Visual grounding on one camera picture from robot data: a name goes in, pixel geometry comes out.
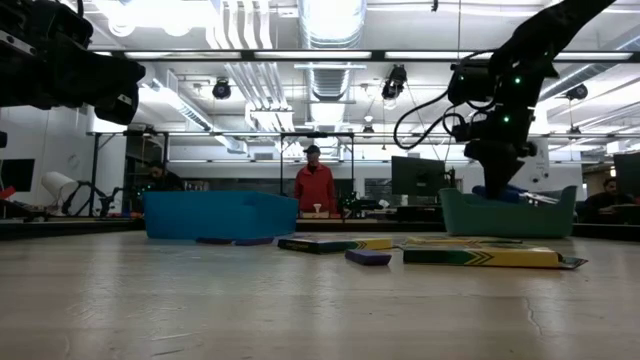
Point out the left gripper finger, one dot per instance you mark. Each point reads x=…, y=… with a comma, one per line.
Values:
x=122, y=74

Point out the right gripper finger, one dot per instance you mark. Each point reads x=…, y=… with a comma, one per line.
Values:
x=497, y=181

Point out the yellow green crayon box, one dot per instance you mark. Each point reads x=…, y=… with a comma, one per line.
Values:
x=480, y=257
x=325, y=245
x=465, y=240

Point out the black background robot arm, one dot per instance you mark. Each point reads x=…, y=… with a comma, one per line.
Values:
x=106, y=202

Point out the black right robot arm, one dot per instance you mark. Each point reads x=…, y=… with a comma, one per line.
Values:
x=540, y=40

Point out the green plastic bin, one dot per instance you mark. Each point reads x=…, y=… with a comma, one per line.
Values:
x=515, y=220

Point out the black computer monitor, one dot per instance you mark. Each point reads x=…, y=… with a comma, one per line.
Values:
x=417, y=175
x=629, y=175

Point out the black ceiling spotlight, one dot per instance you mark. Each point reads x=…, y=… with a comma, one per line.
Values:
x=395, y=82
x=221, y=90
x=578, y=92

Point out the person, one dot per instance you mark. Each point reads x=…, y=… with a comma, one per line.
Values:
x=607, y=197
x=165, y=181
x=315, y=187

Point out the white lamp head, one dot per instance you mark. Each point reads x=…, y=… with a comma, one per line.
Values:
x=57, y=184

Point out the red background bar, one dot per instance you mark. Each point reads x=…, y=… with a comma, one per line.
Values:
x=6, y=193

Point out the blue plastic bin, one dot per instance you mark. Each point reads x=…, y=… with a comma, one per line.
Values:
x=220, y=215

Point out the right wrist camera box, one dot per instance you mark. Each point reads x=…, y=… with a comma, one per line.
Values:
x=466, y=131

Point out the black background rack frame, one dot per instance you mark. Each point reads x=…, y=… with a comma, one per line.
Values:
x=95, y=170

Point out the black wall screen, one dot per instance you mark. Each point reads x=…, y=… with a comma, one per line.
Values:
x=17, y=175

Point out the black aluminium table frame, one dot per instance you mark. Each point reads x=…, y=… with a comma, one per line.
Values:
x=370, y=226

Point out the silver ventilation duct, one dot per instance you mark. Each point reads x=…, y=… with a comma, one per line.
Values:
x=330, y=80

